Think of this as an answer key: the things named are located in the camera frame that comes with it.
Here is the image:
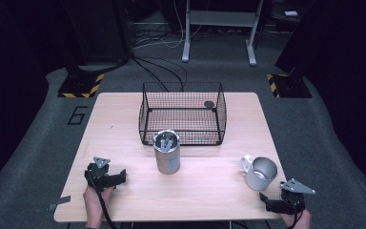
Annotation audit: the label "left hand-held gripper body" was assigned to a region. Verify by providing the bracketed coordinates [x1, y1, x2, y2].
[84, 156, 118, 193]

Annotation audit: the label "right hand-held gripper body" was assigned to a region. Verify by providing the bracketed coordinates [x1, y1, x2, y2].
[278, 177, 316, 216]

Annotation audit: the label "white metal mug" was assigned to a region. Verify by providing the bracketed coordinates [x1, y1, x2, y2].
[240, 154, 278, 192]

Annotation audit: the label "steel tumbler cup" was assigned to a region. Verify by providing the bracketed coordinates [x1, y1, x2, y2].
[152, 129, 182, 176]

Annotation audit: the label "black wire basket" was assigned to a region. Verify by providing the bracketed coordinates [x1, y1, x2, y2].
[138, 81, 228, 147]

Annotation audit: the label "person's right hand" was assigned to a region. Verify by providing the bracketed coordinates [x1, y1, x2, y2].
[279, 209, 313, 229]

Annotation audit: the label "person's left hand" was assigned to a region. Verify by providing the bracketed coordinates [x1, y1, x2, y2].
[82, 185, 115, 215]

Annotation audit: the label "grey tape strip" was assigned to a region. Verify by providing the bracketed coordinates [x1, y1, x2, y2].
[47, 195, 72, 212]

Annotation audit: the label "black striped stand base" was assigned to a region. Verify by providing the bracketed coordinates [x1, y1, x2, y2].
[57, 65, 105, 99]
[265, 73, 313, 99]

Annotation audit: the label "black upright panel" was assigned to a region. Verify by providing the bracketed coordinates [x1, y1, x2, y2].
[60, 0, 132, 67]

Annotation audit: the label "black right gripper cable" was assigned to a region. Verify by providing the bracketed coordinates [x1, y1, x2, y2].
[286, 195, 303, 229]

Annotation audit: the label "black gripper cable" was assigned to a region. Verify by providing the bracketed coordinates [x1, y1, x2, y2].
[286, 195, 303, 229]
[87, 170, 119, 229]

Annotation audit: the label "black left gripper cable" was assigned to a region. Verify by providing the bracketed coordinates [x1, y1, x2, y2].
[87, 170, 119, 229]

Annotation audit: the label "black floor cables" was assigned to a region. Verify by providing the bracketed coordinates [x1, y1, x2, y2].
[131, 54, 189, 94]

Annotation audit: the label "white floor cables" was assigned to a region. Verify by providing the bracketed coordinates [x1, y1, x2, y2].
[132, 0, 204, 51]

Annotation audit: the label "grey metal stand frame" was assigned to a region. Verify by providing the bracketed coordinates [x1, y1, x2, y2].
[181, 0, 265, 67]

